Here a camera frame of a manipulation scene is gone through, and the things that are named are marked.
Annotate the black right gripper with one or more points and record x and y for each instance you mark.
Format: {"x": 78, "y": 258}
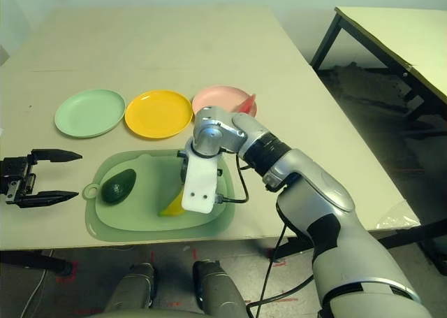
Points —
{"x": 183, "y": 171}

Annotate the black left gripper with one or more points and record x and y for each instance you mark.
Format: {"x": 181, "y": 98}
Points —
{"x": 15, "y": 178}

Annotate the yellow toy banana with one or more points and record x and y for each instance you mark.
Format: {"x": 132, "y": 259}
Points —
{"x": 173, "y": 209}

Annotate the dark green toy avocado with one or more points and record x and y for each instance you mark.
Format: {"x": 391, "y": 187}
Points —
{"x": 118, "y": 187}

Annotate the red toy watermelon slice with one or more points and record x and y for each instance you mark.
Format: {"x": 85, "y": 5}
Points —
{"x": 246, "y": 105}

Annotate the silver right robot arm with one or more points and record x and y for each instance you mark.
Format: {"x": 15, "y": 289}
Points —
{"x": 314, "y": 185}

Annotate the green cutting board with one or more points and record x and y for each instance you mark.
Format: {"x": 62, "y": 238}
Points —
{"x": 139, "y": 213}

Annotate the yellow round plate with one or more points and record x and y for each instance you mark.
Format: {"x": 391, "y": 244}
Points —
{"x": 159, "y": 115}

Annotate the mint green round plate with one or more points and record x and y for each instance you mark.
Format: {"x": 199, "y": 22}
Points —
{"x": 90, "y": 113}

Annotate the pink round plate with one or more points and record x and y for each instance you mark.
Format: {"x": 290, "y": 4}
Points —
{"x": 216, "y": 96}

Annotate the red floor tape corner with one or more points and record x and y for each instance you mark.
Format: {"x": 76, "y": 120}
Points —
{"x": 279, "y": 263}
{"x": 71, "y": 279}

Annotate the grey left robot leg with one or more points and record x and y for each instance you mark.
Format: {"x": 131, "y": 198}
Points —
{"x": 134, "y": 284}

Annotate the grey robot leg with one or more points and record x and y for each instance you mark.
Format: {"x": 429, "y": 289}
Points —
{"x": 134, "y": 284}
{"x": 218, "y": 290}

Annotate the grey right robot leg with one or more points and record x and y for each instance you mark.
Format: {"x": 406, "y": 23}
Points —
{"x": 218, "y": 290}

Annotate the grey robot torso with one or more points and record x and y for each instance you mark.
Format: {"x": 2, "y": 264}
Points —
{"x": 146, "y": 314}

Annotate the red floor tape strip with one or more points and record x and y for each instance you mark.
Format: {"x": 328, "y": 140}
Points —
{"x": 279, "y": 300}

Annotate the clear plastic bag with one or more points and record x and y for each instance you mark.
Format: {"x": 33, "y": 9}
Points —
{"x": 398, "y": 216}

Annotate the side table with black legs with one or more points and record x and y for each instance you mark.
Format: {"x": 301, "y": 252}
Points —
{"x": 401, "y": 35}

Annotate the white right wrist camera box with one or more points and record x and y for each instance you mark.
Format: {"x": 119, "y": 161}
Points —
{"x": 199, "y": 185}

